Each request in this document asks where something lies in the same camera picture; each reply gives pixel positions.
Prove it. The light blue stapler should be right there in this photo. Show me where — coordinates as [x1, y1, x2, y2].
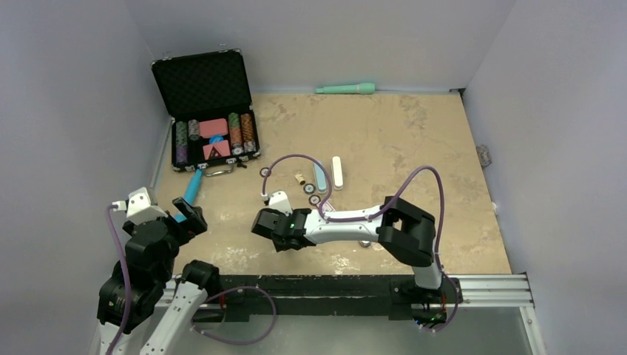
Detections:
[313, 163, 328, 193]

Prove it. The white stapler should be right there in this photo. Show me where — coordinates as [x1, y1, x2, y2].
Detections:
[331, 156, 344, 190]

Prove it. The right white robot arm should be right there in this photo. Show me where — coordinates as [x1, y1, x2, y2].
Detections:
[251, 197, 444, 301]

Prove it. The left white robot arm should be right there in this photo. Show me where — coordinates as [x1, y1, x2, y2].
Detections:
[97, 197, 223, 354]

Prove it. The lower poker chip in row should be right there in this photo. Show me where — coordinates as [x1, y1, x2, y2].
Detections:
[308, 195, 321, 206]

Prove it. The poker chip in row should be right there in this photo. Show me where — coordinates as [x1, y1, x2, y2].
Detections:
[308, 195, 321, 206]
[303, 183, 316, 195]

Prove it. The upper poker chip in row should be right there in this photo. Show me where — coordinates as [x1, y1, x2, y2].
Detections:
[303, 183, 316, 195]

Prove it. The small cork piece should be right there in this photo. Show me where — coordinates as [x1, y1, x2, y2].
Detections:
[294, 174, 306, 186]

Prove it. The poker chip near case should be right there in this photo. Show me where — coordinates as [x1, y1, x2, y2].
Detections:
[260, 167, 271, 178]

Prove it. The pink card deck lower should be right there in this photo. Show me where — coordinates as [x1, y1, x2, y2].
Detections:
[203, 141, 231, 160]

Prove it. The pink card deck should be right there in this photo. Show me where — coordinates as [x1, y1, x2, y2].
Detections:
[203, 141, 231, 160]
[199, 118, 229, 138]

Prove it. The blue dealer chip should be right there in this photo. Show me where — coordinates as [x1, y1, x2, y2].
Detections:
[209, 135, 224, 144]

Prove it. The green chip column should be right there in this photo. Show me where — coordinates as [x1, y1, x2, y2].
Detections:
[175, 121, 188, 164]

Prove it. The pink card deck upper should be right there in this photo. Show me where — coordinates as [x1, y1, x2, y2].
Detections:
[199, 118, 229, 138]

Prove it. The orange chip column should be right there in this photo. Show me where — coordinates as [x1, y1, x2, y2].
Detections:
[228, 112, 257, 155]

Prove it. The black poker chip case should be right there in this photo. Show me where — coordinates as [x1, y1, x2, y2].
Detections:
[150, 49, 261, 172]

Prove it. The mint green marker pen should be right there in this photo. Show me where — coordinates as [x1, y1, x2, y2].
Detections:
[314, 83, 376, 95]

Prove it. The blue tube by wall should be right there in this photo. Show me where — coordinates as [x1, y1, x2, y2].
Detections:
[183, 169, 203, 205]

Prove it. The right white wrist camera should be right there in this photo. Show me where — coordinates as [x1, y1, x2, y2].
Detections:
[262, 191, 293, 216]

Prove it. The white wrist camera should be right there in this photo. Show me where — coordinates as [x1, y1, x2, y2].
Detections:
[112, 187, 168, 225]
[262, 191, 293, 216]

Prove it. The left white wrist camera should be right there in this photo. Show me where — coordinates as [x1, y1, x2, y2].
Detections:
[112, 187, 168, 225]

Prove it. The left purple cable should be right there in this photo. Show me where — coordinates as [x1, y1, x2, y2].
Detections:
[105, 204, 134, 355]

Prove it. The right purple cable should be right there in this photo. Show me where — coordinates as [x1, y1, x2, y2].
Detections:
[260, 153, 461, 334]

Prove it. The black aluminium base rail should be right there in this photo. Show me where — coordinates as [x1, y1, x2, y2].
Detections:
[156, 273, 535, 325]

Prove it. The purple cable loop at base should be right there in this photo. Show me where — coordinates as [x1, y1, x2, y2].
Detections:
[189, 285, 278, 346]

